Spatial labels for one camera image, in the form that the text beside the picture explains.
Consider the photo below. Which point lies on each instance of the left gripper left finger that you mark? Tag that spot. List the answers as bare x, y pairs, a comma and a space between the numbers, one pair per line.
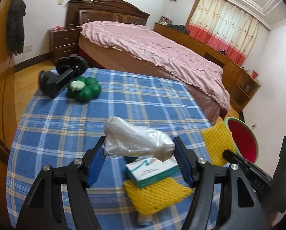
43, 206

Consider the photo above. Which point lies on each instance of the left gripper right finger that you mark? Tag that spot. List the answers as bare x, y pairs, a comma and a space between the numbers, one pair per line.
239, 206

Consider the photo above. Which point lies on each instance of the yellow foam net sleeve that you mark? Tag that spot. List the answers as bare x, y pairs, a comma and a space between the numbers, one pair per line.
218, 138

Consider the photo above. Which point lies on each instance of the white green medicine box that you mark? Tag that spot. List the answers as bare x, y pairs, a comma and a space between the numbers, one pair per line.
145, 172

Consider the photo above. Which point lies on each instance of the clear plastic bag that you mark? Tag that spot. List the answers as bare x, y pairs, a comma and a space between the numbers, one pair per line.
128, 140

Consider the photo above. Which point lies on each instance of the red bin with green rim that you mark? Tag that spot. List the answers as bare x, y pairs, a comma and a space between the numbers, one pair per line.
246, 144

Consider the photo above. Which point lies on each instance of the wooden wardrobe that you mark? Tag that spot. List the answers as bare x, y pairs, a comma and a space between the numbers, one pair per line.
8, 122

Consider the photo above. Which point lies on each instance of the light blue plastic tube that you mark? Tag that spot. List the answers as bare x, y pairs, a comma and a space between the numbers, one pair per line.
144, 220

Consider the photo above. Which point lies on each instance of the long wooden cabinet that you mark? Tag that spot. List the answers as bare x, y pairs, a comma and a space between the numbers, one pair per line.
240, 84

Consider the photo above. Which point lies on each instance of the red box on shelf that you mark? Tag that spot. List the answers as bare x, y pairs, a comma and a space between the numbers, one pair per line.
254, 74

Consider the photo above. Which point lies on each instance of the green clover-shaped toy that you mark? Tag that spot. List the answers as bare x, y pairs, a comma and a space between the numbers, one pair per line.
83, 89

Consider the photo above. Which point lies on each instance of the floral red-bottom curtain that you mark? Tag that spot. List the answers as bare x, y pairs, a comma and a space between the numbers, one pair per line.
224, 26

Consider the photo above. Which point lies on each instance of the dark wooden nightstand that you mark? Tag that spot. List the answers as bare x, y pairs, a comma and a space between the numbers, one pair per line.
63, 42

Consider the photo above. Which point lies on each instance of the dark clothes pile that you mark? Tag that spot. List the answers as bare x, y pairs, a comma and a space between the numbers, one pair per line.
180, 28

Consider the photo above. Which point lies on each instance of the pink bedspread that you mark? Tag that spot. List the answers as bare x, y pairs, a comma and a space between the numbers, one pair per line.
147, 45

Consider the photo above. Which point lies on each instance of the black jacket hanging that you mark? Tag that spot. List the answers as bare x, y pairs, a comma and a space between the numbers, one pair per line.
15, 27

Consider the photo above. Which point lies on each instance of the dark wooden headboard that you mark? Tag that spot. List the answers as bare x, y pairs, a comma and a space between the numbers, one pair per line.
83, 11

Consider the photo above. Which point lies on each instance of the small photo frame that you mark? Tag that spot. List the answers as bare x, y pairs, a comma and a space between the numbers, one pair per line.
165, 21

